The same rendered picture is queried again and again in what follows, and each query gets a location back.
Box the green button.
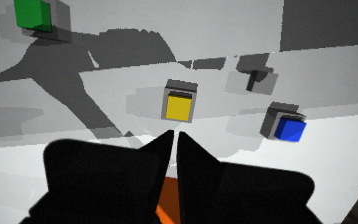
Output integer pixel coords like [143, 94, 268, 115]
[13, 0, 72, 43]

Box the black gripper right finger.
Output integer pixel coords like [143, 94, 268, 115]
[176, 131, 315, 224]

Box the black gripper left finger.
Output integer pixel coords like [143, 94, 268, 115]
[43, 130, 174, 224]

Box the yellow button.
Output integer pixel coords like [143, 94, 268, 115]
[161, 86, 197, 123]

